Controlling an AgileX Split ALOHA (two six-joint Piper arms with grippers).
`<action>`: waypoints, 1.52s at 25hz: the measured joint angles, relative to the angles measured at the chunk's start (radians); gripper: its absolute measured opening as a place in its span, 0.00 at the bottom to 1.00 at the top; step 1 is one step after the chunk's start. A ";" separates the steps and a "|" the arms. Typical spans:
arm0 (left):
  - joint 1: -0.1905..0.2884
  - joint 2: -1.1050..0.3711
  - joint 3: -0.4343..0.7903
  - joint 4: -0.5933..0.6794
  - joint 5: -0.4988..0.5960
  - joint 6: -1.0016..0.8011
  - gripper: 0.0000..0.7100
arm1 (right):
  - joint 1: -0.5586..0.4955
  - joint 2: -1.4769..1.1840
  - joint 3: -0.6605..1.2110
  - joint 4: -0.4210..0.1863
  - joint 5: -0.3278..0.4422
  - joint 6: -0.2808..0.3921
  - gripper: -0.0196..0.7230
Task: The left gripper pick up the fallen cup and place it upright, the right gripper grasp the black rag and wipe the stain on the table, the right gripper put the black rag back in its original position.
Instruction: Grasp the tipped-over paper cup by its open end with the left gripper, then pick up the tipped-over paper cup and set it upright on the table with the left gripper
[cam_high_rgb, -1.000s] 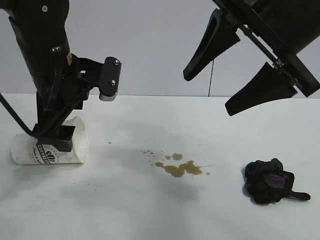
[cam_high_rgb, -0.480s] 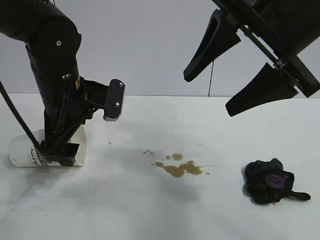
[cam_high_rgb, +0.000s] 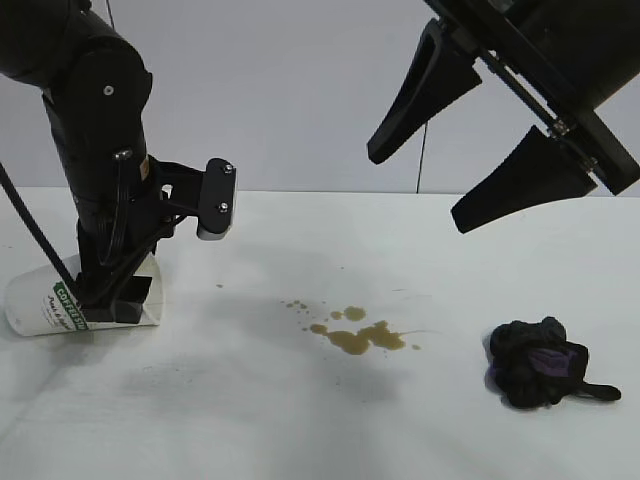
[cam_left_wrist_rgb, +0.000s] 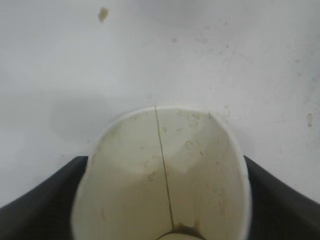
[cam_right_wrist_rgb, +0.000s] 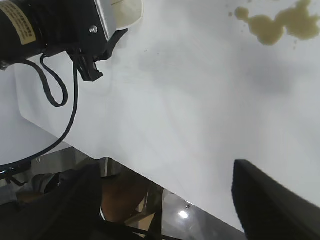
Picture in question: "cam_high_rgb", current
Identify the small brown coffee puddle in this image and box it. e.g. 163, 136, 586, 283
329, 305, 368, 324

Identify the black and purple rag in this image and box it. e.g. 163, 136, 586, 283
482, 314, 624, 411

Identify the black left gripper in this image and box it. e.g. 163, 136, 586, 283
66, 148, 177, 327

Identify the white paper coffee cup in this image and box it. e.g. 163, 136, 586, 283
3, 253, 165, 337

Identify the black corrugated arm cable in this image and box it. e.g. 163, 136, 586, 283
0, 162, 79, 301

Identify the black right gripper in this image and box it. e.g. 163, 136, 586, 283
366, 0, 640, 235

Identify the large brown coffee puddle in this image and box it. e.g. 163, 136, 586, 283
308, 319, 407, 358

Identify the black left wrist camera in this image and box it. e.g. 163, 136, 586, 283
196, 157, 240, 243

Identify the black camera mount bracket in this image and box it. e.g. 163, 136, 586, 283
149, 159, 211, 226

